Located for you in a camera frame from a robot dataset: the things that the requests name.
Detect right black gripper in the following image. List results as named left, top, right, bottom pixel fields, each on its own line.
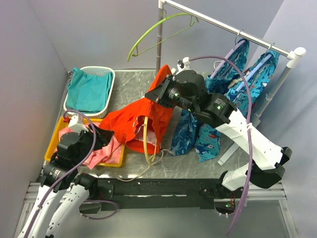
left=145, top=73, right=197, bottom=114

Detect teal folded shorts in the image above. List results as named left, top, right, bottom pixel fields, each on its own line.
left=65, top=67, right=113, bottom=114

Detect green hanger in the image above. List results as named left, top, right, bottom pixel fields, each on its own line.
left=126, top=13, right=200, bottom=62

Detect turquoise shark shorts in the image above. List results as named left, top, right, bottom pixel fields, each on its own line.
left=195, top=50, right=280, bottom=162

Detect yellow hanger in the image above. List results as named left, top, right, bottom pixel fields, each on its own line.
left=143, top=117, right=158, bottom=167

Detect white perforated basket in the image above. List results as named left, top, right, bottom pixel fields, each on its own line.
left=63, top=65, right=116, bottom=118

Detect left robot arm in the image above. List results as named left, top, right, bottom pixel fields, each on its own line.
left=19, top=125, right=114, bottom=238

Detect silver clothes rack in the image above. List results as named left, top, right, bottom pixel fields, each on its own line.
left=164, top=0, right=316, bottom=165

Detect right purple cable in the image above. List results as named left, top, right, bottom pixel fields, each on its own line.
left=189, top=56, right=254, bottom=236

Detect light blue hanger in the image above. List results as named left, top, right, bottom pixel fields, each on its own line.
left=236, top=43, right=274, bottom=91

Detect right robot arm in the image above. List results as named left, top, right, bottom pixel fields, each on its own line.
left=145, top=70, right=292, bottom=198

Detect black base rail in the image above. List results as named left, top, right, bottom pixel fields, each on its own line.
left=81, top=177, right=246, bottom=215

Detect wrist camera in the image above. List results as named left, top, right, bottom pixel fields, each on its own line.
left=176, top=57, right=191, bottom=74
left=64, top=114, right=88, bottom=134

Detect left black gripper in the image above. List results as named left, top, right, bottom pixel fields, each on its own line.
left=73, top=122, right=114, bottom=165

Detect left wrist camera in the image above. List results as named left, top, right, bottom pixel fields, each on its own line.
left=64, top=114, right=88, bottom=134

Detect purple hanger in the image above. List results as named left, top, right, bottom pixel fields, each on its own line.
left=211, top=30, right=246, bottom=78

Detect yellow plastic tray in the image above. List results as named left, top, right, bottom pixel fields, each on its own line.
left=44, top=117, right=125, bottom=170

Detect dark blue shark shorts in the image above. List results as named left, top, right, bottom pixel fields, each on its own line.
left=171, top=40, right=250, bottom=162

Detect pink patterned shorts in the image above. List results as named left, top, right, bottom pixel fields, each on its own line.
left=56, top=124, right=124, bottom=170

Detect orange shorts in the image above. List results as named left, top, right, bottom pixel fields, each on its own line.
left=98, top=64, right=174, bottom=155

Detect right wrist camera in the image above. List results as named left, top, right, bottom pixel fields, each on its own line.
left=176, top=57, right=191, bottom=74

